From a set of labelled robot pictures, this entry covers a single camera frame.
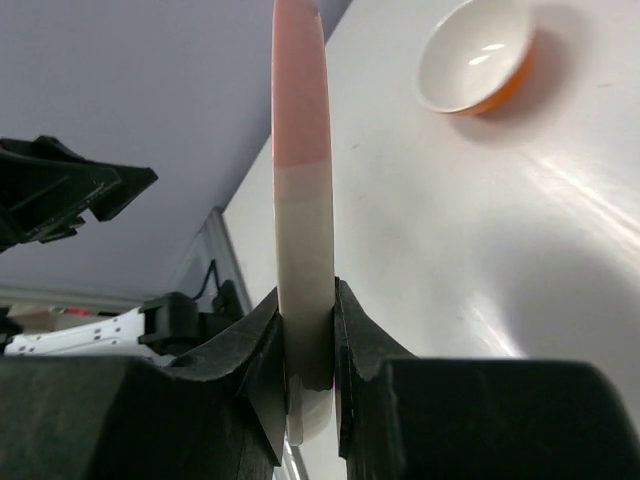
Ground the pink and cream plate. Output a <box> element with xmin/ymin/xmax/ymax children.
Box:
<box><xmin>271</xmin><ymin>1</ymin><xmax>335</xmax><ymax>446</ymax></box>

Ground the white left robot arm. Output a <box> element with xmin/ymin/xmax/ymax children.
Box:
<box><xmin>1</xmin><ymin>136</ymin><xmax>206</xmax><ymax>362</ymax></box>

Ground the aluminium mounting rail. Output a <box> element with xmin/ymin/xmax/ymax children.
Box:
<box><xmin>168</xmin><ymin>207</ymin><xmax>252</xmax><ymax>314</ymax></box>

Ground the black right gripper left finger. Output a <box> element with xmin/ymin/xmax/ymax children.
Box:
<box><xmin>1</xmin><ymin>293</ymin><xmax>285</xmax><ymax>479</ymax></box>

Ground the orange and white bowl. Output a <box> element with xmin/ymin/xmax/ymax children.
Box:
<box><xmin>415</xmin><ymin>1</ymin><xmax>536</xmax><ymax>115</ymax></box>

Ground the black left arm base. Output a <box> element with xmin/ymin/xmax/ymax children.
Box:
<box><xmin>192</xmin><ymin>259</ymin><xmax>244</xmax><ymax>322</ymax></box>

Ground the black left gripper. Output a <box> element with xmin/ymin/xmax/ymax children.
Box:
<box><xmin>1</xmin><ymin>136</ymin><xmax>158</xmax><ymax>251</ymax></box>

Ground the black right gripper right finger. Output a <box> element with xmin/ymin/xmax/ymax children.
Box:
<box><xmin>333</xmin><ymin>280</ymin><xmax>639</xmax><ymax>479</ymax></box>

